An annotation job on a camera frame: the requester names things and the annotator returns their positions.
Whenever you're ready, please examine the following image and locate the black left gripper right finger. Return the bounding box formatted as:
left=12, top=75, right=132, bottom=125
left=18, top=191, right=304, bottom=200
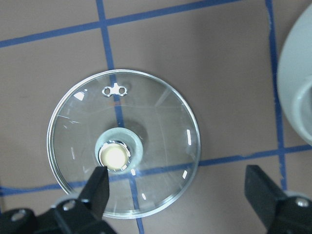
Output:
left=244, top=165, right=312, bottom=234

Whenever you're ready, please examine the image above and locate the glass pot lid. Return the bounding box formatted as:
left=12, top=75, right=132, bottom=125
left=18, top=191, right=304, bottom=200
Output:
left=47, top=69, right=200, bottom=219

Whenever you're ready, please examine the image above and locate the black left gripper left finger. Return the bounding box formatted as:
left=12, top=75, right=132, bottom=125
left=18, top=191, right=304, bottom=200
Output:
left=52, top=167, right=116, bottom=234

